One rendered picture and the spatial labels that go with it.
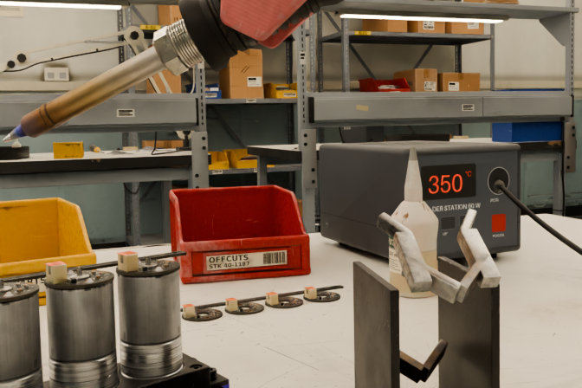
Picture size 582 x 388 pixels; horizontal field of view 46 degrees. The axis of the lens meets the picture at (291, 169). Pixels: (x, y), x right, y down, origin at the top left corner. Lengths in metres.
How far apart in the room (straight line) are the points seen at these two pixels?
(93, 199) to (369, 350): 4.42
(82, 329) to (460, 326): 0.13
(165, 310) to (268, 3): 0.13
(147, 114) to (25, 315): 2.27
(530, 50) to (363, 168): 5.47
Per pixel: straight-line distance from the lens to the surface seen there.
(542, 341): 0.39
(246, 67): 4.39
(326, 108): 2.70
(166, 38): 0.22
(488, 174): 0.57
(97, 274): 0.27
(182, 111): 2.53
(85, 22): 4.67
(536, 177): 6.06
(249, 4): 0.20
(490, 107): 3.10
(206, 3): 0.21
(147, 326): 0.27
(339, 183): 0.61
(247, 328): 0.40
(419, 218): 0.46
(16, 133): 0.24
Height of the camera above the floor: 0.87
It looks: 4 degrees down
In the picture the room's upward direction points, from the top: 1 degrees counter-clockwise
